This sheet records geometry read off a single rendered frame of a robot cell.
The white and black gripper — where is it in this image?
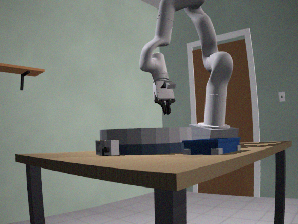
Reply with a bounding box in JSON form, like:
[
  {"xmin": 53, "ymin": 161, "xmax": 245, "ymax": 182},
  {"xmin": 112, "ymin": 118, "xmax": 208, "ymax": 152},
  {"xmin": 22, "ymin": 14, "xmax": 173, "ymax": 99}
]
[{"xmin": 153, "ymin": 79, "xmax": 175, "ymax": 115}]

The blue open box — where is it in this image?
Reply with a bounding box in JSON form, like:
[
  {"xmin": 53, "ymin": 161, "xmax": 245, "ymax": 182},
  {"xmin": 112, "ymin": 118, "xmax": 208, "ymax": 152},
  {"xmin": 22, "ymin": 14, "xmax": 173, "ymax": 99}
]
[{"xmin": 182, "ymin": 137, "xmax": 241, "ymax": 155}]

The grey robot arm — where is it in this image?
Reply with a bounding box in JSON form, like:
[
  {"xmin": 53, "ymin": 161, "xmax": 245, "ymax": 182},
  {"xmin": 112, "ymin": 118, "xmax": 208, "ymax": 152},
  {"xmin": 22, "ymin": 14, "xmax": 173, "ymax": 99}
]
[{"xmin": 139, "ymin": 0, "xmax": 233, "ymax": 129}]

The grey round turning table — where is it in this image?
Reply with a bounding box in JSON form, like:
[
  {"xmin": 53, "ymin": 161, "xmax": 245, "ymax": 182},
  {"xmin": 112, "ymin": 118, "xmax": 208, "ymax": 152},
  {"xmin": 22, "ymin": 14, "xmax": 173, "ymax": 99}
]
[{"xmin": 96, "ymin": 127, "xmax": 191, "ymax": 156}]

